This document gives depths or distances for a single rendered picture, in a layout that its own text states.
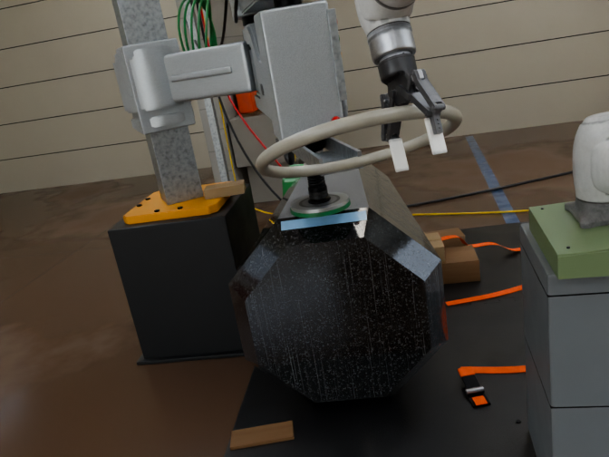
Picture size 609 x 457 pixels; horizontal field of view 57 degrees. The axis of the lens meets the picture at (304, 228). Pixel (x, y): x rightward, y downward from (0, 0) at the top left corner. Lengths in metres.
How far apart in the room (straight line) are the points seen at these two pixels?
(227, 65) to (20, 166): 7.04
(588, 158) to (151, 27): 2.01
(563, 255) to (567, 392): 0.42
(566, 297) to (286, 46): 1.10
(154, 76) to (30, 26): 6.19
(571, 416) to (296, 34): 1.38
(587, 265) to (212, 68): 1.80
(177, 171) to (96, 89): 5.65
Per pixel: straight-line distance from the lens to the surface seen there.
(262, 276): 2.13
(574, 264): 1.52
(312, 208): 1.98
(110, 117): 8.47
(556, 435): 1.82
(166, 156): 2.89
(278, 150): 1.19
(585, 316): 1.63
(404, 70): 1.15
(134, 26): 2.87
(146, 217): 2.86
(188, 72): 2.74
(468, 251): 3.43
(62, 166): 9.04
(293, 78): 1.87
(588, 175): 1.64
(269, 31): 1.86
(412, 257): 2.12
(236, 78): 2.62
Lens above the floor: 1.46
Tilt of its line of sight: 18 degrees down
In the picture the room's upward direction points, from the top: 10 degrees counter-clockwise
